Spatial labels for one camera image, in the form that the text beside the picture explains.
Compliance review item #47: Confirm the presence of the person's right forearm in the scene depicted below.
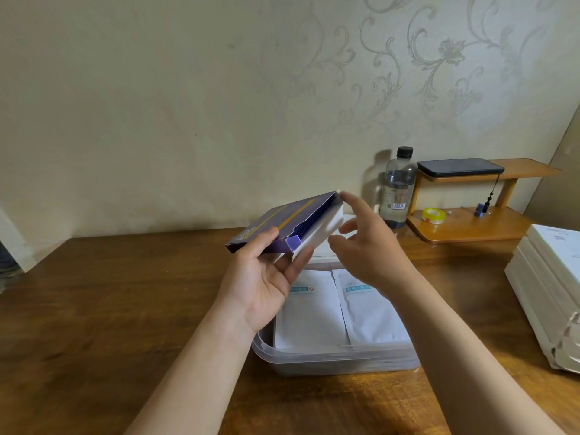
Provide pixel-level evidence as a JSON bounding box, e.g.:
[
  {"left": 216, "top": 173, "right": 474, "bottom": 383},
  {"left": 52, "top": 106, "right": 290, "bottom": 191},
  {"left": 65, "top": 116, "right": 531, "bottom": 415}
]
[{"left": 392, "top": 277, "right": 567, "bottom": 435}]

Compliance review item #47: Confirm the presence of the white paper packet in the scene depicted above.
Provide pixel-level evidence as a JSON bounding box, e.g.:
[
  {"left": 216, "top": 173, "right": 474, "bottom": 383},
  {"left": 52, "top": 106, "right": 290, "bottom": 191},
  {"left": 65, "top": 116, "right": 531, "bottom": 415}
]
[
  {"left": 332, "top": 268, "right": 413, "bottom": 346},
  {"left": 274, "top": 269, "right": 352, "bottom": 352}
]

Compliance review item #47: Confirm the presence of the purple cardboard box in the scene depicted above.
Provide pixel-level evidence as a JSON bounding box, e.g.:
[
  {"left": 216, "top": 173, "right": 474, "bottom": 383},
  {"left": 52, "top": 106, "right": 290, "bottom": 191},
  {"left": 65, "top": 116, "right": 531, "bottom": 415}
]
[{"left": 225, "top": 190, "right": 345, "bottom": 261}]

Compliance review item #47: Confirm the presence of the stack of white boxes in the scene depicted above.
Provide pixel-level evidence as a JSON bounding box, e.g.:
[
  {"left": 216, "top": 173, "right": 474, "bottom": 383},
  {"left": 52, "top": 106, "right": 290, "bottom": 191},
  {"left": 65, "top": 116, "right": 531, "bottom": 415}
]
[{"left": 504, "top": 224, "right": 580, "bottom": 375}]

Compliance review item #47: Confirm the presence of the person's right hand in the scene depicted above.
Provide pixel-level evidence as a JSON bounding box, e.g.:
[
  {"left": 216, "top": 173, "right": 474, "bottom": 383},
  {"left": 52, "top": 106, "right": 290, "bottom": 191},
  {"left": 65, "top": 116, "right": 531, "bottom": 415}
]
[{"left": 327, "top": 191, "right": 418, "bottom": 300}]

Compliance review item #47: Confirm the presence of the clear plastic water bottle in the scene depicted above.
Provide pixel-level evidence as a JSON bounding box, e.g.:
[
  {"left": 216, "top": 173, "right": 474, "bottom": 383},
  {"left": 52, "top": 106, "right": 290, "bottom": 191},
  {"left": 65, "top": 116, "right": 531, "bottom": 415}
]
[{"left": 378, "top": 146, "right": 418, "bottom": 230}]

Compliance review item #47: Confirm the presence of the wooden desk shelf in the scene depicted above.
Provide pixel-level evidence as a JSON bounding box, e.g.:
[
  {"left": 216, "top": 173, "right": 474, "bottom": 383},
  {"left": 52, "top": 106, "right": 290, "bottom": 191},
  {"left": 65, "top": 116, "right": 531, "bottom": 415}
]
[{"left": 406, "top": 158, "right": 562, "bottom": 245}]

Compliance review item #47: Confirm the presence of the clear plastic container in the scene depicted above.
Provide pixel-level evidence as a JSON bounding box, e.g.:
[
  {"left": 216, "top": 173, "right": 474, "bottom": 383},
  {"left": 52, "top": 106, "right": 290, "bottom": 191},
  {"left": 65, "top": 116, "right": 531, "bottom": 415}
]
[{"left": 251, "top": 262, "right": 421, "bottom": 377}]

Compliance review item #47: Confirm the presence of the person's left hand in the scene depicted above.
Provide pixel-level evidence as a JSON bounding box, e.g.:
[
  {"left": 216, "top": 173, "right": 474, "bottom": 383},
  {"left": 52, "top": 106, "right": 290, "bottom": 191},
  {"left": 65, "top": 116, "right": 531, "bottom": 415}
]
[{"left": 217, "top": 226, "right": 314, "bottom": 335}]

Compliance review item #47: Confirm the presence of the black phone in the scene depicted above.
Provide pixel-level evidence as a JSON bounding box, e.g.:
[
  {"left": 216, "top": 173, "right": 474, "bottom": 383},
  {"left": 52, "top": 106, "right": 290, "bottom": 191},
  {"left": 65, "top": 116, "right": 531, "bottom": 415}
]
[{"left": 417, "top": 158, "right": 505, "bottom": 179}]

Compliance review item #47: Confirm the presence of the person's left forearm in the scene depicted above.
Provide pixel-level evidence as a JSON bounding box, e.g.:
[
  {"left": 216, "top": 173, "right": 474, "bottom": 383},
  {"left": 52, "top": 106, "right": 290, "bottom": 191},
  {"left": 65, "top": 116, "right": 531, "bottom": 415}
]
[{"left": 124, "top": 304, "right": 256, "bottom": 435}]

